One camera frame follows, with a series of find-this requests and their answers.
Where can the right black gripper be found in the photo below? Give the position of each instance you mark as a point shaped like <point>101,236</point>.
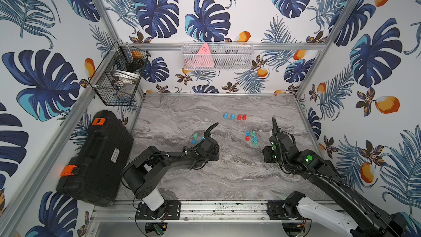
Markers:
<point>266,150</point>

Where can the black wire basket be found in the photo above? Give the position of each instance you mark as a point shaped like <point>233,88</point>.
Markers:
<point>118,77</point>

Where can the pink triangle card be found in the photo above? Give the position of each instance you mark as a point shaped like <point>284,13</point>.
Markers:
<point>203,59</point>

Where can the black plastic tool case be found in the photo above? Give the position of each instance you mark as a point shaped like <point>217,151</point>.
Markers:
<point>94,175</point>

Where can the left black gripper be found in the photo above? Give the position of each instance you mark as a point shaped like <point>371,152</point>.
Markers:
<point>206,141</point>

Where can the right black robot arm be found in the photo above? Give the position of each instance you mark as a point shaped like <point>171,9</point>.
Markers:
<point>361,218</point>

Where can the clear mesh wall tray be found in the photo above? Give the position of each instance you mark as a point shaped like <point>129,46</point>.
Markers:
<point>227,56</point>

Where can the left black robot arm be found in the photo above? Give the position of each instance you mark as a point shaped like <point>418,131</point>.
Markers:
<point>143,174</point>

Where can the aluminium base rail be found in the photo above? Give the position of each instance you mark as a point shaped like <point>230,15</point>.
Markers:
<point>197,211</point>

